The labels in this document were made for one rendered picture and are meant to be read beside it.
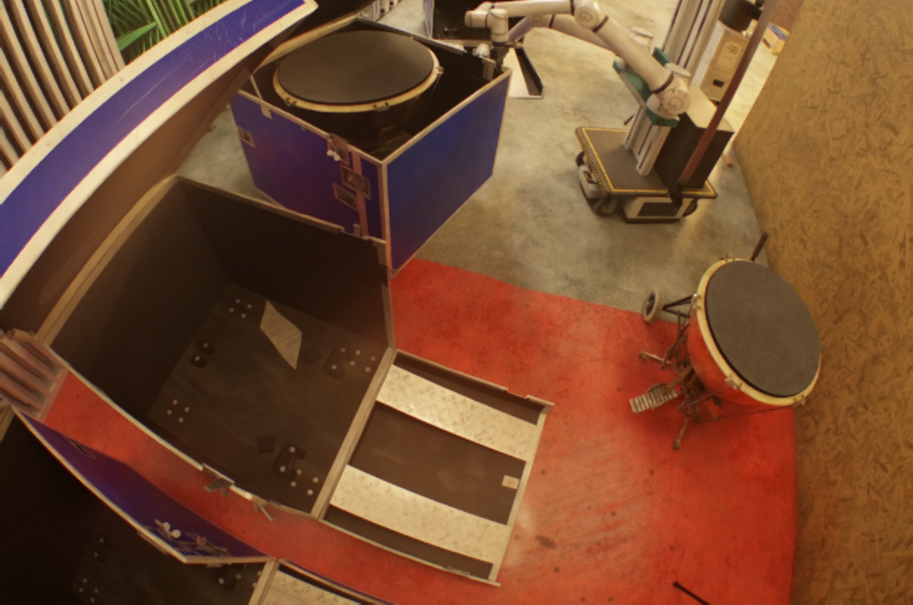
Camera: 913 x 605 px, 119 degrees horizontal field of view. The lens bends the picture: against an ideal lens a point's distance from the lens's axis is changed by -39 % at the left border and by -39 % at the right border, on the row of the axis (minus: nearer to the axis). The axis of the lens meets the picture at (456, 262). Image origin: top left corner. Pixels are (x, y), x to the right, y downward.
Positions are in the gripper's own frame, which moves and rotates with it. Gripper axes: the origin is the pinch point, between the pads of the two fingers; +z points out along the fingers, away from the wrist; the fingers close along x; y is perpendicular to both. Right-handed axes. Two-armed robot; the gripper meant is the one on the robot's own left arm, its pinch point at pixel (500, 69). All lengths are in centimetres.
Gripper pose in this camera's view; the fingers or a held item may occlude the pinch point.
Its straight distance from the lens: 245.2
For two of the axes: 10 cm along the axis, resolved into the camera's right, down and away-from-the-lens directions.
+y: -8.2, -3.9, 4.2
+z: 0.6, 6.7, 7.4
